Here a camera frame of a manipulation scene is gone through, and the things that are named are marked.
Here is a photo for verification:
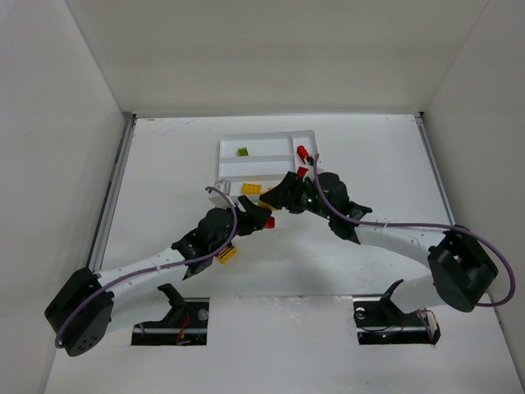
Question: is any yellow lego brick large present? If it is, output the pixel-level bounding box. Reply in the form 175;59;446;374
258;186;275;206

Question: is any aluminium rail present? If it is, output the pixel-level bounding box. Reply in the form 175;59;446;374
413;112;456;225
80;112;137;272

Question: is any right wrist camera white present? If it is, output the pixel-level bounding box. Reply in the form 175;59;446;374
306;154;319;167

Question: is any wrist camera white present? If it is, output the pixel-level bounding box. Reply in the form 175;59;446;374
306;154;319;167
208;179;231;208

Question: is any right aluminium rail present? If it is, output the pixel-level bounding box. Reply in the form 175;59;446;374
413;112;456;225

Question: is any red lego brick large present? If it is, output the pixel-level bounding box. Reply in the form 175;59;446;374
264;216;276;229

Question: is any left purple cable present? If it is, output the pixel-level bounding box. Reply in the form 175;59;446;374
55;186;239;350

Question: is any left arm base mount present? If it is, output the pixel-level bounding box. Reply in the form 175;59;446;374
130;284;210;346

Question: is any red sloped lego brick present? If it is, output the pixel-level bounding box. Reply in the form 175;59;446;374
296;167;309;177

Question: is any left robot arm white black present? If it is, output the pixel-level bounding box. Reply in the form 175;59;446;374
44;195;272;357

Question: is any left aluminium rail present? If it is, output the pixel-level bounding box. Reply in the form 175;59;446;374
80;112;137;272

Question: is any green square lego brick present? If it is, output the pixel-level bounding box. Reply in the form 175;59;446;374
237;147;249;157

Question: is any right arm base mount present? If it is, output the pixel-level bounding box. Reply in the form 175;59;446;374
353;279;441;346

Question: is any white divided sorting tray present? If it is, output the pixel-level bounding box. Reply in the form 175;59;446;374
217;130;318;203

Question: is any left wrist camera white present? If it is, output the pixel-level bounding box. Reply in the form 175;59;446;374
208;179;231;208

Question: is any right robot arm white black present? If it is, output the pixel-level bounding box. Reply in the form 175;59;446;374
260;172;498;312

